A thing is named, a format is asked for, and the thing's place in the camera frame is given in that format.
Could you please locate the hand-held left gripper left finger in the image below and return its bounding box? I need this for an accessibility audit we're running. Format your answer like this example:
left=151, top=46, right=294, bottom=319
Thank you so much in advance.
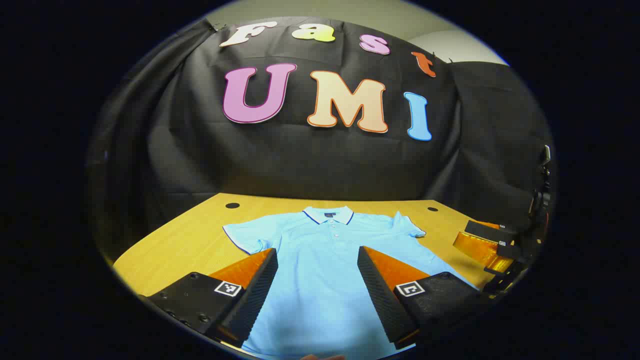
left=139, top=247, right=279, bottom=349

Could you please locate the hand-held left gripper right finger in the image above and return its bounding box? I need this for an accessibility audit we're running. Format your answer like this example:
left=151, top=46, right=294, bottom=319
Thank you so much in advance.
left=357, top=245, right=496, bottom=351

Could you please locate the light blue polo T-shirt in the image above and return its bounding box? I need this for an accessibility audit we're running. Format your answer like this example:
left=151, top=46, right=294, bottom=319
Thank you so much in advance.
left=222, top=205, right=481, bottom=360

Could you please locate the black backdrop cloth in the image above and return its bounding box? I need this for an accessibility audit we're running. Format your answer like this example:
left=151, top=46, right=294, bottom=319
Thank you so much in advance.
left=87, top=16, right=553, bottom=261

